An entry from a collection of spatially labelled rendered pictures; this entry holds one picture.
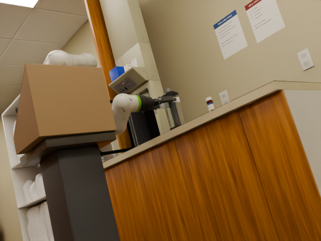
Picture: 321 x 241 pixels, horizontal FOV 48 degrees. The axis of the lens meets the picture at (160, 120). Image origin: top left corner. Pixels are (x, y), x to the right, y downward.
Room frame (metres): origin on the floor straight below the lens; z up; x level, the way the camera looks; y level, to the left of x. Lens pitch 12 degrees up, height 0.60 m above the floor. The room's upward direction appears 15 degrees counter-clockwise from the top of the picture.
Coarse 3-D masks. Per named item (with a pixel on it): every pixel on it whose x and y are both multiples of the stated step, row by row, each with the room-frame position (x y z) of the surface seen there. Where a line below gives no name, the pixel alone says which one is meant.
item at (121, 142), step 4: (124, 132) 2.55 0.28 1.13; (116, 136) 2.51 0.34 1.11; (120, 136) 2.53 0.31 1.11; (124, 136) 2.55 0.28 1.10; (128, 136) 2.57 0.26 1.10; (116, 140) 2.50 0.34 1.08; (120, 140) 2.52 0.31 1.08; (124, 140) 2.54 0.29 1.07; (128, 140) 2.56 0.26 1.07; (108, 144) 2.46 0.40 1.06; (112, 144) 2.48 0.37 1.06; (116, 144) 2.50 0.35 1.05; (120, 144) 2.52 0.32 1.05; (124, 144) 2.54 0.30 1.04; (128, 144) 2.56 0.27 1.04; (104, 148) 2.44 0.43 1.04; (108, 148) 2.46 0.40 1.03; (112, 148) 2.48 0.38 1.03; (116, 148) 2.50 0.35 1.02; (120, 148) 2.52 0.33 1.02; (124, 148) 2.53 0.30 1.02
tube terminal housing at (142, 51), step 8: (136, 48) 2.40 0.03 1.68; (144, 48) 2.40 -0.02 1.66; (128, 56) 2.48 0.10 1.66; (136, 56) 2.42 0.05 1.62; (144, 56) 2.39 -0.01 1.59; (152, 56) 2.44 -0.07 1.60; (120, 64) 2.56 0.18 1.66; (144, 64) 2.38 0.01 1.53; (152, 64) 2.43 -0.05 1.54; (152, 72) 2.41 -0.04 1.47; (152, 80) 2.40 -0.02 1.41; (136, 88) 2.49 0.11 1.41; (144, 88) 2.42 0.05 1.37; (152, 88) 2.38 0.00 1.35; (160, 88) 2.44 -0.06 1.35; (152, 96) 2.38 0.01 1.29; (160, 96) 2.42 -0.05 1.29; (160, 112) 2.40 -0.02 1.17; (160, 120) 2.38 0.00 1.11; (160, 128) 2.38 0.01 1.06; (168, 128) 2.42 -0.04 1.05
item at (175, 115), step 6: (174, 96) 1.99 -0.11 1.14; (168, 102) 1.98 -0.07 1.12; (174, 102) 1.98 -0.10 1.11; (168, 108) 1.99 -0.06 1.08; (174, 108) 1.98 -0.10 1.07; (180, 108) 2.00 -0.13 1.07; (168, 114) 2.00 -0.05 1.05; (174, 114) 1.98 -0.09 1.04; (180, 114) 1.99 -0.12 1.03; (168, 120) 2.01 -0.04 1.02; (174, 120) 1.98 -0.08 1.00; (180, 120) 1.98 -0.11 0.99; (174, 126) 1.98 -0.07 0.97
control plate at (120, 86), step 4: (124, 80) 2.42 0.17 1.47; (128, 80) 2.41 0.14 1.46; (120, 84) 2.47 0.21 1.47; (124, 84) 2.46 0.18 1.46; (128, 84) 2.44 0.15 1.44; (132, 84) 2.43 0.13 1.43; (136, 84) 2.42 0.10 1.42; (116, 88) 2.52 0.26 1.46; (120, 88) 2.51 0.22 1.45; (124, 88) 2.50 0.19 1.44; (128, 88) 2.48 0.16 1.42; (120, 92) 2.54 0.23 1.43; (124, 92) 2.53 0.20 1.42
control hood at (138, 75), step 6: (132, 66) 2.30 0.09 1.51; (126, 72) 2.35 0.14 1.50; (132, 72) 2.33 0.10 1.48; (138, 72) 2.32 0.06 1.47; (144, 72) 2.36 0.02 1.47; (120, 78) 2.42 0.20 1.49; (132, 78) 2.38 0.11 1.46; (138, 78) 2.37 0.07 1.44; (144, 78) 2.35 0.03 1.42; (114, 84) 2.49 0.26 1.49; (138, 84) 2.42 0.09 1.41; (114, 90) 2.55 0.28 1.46; (132, 90) 2.50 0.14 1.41
